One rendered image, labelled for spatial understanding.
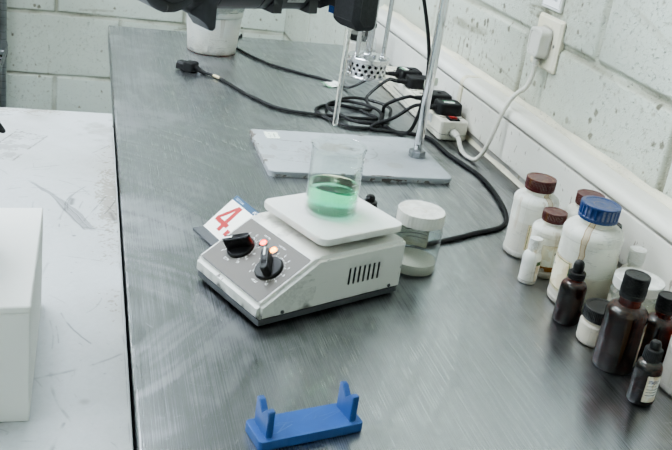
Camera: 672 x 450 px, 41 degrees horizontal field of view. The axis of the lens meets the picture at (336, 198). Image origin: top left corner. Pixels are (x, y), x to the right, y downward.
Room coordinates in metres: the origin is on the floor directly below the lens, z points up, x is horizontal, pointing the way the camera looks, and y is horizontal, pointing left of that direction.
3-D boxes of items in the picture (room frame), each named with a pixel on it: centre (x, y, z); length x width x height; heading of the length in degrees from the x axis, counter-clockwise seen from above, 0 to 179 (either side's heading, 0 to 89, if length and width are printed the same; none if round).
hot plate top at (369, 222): (0.95, 0.00, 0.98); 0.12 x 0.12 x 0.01; 41
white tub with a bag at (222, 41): (2.02, 0.33, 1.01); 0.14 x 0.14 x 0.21
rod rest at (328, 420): (0.65, 0.00, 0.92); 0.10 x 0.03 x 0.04; 120
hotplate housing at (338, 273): (0.93, 0.02, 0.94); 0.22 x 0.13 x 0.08; 131
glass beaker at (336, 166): (0.94, 0.01, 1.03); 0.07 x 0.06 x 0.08; 154
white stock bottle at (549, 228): (1.06, -0.28, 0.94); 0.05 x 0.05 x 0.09
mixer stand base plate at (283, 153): (1.40, -0.01, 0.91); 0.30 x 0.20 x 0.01; 107
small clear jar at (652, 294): (0.94, -0.36, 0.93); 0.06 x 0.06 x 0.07
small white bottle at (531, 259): (1.03, -0.25, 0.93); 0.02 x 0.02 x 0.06
